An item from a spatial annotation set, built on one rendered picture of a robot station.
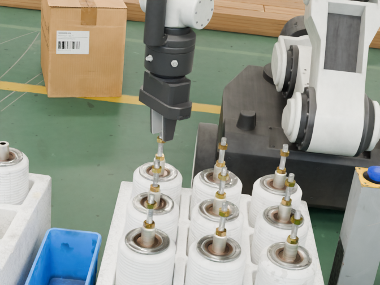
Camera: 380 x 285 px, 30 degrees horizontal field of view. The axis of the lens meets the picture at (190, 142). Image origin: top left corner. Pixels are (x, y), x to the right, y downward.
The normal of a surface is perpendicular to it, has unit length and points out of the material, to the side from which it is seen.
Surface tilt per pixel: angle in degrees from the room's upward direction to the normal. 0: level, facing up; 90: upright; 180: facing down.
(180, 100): 90
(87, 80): 89
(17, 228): 0
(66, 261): 88
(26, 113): 0
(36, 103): 0
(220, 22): 90
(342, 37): 60
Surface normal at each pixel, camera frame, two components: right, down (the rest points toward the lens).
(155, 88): -0.77, 0.22
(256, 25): -0.04, 0.44
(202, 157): 0.00, -0.15
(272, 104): 0.11, -0.89
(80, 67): 0.26, 0.44
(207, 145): 0.09, -0.44
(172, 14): -0.58, 0.31
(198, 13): 0.81, 0.33
